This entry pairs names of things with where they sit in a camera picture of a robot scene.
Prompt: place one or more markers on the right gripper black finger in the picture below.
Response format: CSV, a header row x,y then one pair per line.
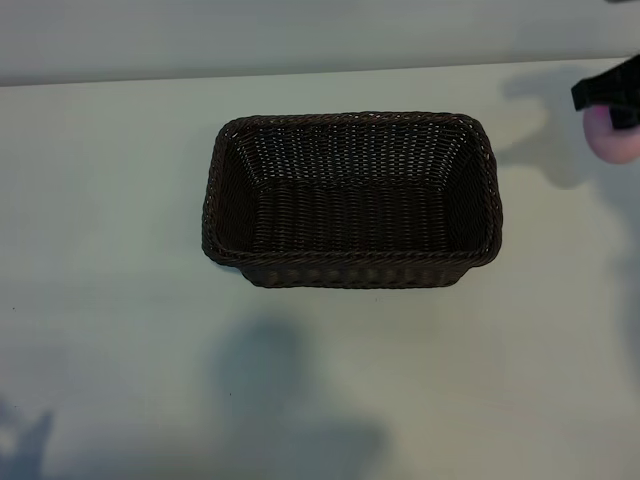
x,y
610,85
625,119

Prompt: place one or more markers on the pink peach with green leaf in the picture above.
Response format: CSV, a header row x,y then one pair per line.
x,y
607,145

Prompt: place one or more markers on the dark brown wicker basket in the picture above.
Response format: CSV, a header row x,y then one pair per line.
x,y
350,225

